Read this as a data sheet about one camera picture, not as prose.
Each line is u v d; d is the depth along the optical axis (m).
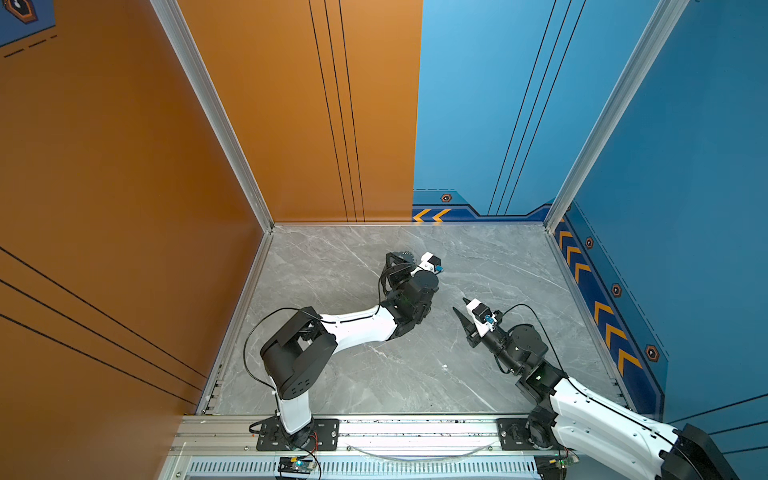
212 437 0.76
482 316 0.62
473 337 0.68
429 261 0.77
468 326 0.69
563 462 0.70
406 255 0.85
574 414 0.54
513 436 0.72
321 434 0.74
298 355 0.47
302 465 0.70
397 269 0.72
